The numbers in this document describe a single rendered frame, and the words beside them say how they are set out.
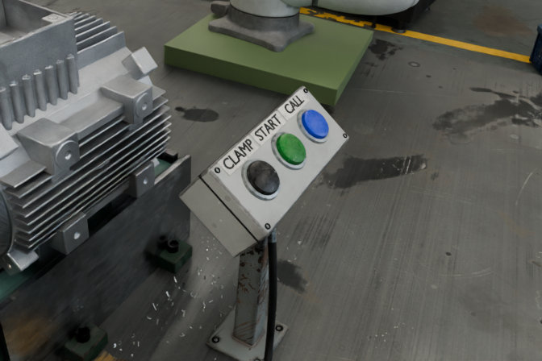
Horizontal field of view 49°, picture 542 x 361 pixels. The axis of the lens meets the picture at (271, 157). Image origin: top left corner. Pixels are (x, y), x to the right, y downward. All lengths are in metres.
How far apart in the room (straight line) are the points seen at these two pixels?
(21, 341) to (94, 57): 0.27
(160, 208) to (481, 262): 0.44
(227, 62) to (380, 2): 0.33
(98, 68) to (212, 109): 0.51
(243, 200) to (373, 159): 0.57
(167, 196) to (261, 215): 0.27
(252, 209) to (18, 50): 0.22
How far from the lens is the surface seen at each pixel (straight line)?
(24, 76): 0.53
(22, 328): 0.61
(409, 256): 0.84
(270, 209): 0.47
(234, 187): 0.46
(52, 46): 0.54
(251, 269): 0.60
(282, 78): 1.14
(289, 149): 0.50
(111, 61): 0.61
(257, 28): 1.27
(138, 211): 0.68
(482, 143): 1.13
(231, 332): 0.70
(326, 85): 1.13
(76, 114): 0.56
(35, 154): 0.52
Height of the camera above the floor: 1.35
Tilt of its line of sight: 35 degrees down
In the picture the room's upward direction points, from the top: 6 degrees clockwise
